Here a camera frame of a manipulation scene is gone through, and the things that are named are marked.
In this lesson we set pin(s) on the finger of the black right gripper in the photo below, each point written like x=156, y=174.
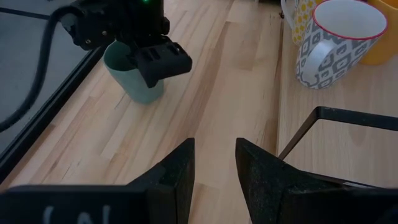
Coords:
x=132, y=54
x=161, y=62

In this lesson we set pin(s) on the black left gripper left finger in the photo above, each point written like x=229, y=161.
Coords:
x=174, y=186

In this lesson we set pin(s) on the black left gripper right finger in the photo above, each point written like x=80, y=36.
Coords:
x=264, y=180

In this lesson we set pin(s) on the plain green mug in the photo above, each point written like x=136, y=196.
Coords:
x=136, y=90

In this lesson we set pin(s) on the grey diamond mug red rim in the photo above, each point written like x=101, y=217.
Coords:
x=329, y=62

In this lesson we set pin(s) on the yellow dotted mug orange rim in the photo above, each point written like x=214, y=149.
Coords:
x=301, y=21

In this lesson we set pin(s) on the plain yellow mug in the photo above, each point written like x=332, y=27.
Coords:
x=385, y=46

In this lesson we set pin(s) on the black table frame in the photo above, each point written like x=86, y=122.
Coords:
x=46, y=118

